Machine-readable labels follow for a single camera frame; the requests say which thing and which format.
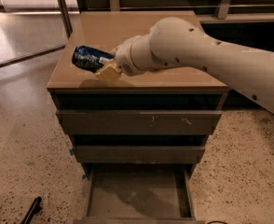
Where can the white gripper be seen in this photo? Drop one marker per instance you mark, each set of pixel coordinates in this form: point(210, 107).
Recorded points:
point(124, 60)

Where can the blue pepsi can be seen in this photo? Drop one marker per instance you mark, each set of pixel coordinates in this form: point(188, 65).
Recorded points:
point(90, 59)

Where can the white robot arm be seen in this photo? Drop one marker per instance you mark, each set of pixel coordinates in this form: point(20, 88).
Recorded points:
point(173, 42)

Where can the top grey drawer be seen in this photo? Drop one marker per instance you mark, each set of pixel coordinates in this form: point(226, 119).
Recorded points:
point(138, 122)

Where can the grey drawer cabinet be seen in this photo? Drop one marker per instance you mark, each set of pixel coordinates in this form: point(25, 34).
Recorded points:
point(182, 89)

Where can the middle grey drawer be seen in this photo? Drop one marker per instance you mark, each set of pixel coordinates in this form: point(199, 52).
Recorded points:
point(138, 154)

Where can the bottom open grey drawer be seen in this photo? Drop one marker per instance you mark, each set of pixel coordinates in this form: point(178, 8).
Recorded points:
point(138, 195)

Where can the dark metal pole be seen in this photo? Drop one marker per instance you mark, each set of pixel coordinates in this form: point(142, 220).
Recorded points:
point(65, 17)

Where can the blue tape piece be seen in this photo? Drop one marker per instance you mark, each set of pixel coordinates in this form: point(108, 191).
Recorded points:
point(72, 153)

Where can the black object on floor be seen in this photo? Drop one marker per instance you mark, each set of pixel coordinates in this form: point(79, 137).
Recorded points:
point(34, 209)

